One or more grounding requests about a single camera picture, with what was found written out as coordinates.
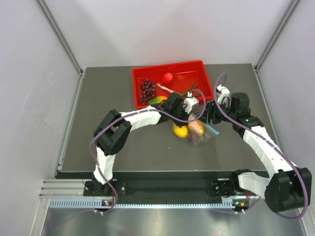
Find green fake scallion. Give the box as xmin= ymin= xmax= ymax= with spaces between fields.
xmin=156 ymin=82 xmax=199 ymax=96

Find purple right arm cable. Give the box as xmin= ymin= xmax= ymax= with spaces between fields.
xmin=213 ymin=72 xmax=311 ymax=219

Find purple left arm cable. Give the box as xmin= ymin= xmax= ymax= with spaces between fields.
xmin=88 ymin=88 xmax=206 ymax=214

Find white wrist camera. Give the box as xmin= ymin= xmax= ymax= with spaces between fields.
xmin=216 ymin=85 xmax=230 ymax=105
xmin=183 ymin=91 xmax=199 ymax=114

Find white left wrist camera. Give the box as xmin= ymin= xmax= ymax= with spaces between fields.
xmin=183 ymin=91 xmax=199 ymax=114

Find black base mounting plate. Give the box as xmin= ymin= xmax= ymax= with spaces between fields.
xmin=83 ymin=179 xmax=243 ymax=200

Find clear zip top bag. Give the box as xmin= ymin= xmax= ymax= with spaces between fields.
xmin=172 ymin=112 xmax=220 ymax=146

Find red plastic tray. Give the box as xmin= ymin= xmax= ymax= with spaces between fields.
xmin=132 ymin=60 xmax=214 ymax=109

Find grey slotted cable duct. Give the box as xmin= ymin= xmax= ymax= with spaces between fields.
xmin=49 ymin=199 xmax=248 ymax=209

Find red fake strawberry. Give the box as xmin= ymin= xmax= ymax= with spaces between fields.
xmin=162 ymin=72 xmax=173 ymax=84

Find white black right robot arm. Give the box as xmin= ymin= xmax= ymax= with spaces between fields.
xmin=201 ymin=88 xmax=312 ymax=213

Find left aluminium frame post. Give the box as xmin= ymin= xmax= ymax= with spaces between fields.
xmin=35 ymin=0 xmax=84 ymax=76

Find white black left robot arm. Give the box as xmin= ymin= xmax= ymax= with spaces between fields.
xmin=92 ymin=92 xmax=199 ymax=195

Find right aluminium frame post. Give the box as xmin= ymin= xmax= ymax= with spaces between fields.
xmin=253 ymin=0 xmax=301 ymax=73

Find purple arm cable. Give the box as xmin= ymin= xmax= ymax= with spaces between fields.
xmin=213 ymin=72 xmax=311 ymax=219
xmin=88 ymin=88 xmax=206 ymax=214

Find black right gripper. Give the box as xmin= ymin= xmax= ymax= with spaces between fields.
xmin=196 ymin=99 xmax=237 ymax=124

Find aluminium frame post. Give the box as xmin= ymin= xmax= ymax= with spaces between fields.
xmin=35 ymin=0 xmax=84 ymax=76
xmin=253 ymin=0 xmax=301 ymax=73

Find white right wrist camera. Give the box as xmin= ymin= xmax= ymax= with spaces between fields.
xmin=216 ymin=85 xmax=230 ymax=105

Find yellow green fake mango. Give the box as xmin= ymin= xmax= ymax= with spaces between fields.
xmin=147 ymin=96 xmax=167 ymax=105

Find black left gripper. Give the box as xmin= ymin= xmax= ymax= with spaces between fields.
xmin=170 ymin=104 xmax=191 ymax=128

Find yellow fake lemon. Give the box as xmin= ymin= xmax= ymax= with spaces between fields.
xmin=173 ymin=124 xmax=189 ymax=138

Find dark red fake grapes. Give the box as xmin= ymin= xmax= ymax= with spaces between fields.
xmin=139 ymin=79 xmax=156 ymax=105

